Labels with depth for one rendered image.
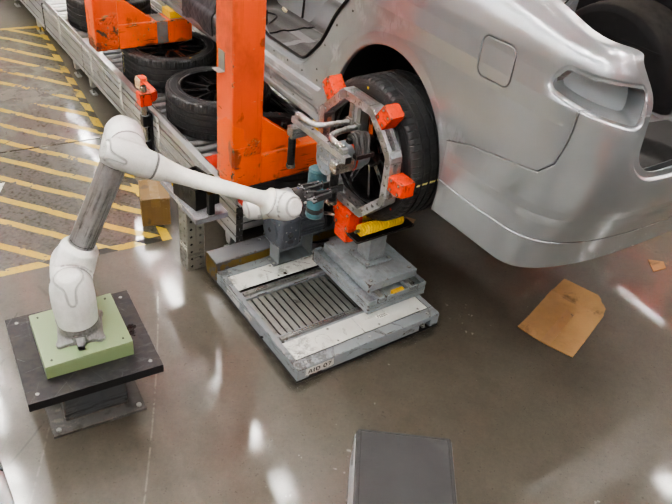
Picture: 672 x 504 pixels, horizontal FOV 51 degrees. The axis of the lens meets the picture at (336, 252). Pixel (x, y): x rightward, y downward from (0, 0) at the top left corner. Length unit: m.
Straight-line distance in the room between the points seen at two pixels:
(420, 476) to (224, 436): 0.88
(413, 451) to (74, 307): 1.34
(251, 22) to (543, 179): 1.40
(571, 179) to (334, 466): 1.42
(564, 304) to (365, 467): 1.82
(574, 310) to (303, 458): 1.74
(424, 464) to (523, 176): 1.07
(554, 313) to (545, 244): 1.20
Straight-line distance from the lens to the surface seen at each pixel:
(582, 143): 2.50
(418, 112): 3.01
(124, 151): 2.54
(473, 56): 2.71
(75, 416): 3.10
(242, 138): 3.35
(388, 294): 3.49
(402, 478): 2.51
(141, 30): 5.14
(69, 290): 2.77
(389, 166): 2.94
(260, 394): 3.15
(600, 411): 3.47
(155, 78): 5.03
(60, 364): 2.85
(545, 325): 3.79
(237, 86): 3.23
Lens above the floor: 2.33
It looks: 36 degrees down
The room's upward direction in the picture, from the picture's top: 7 degrees clockwise
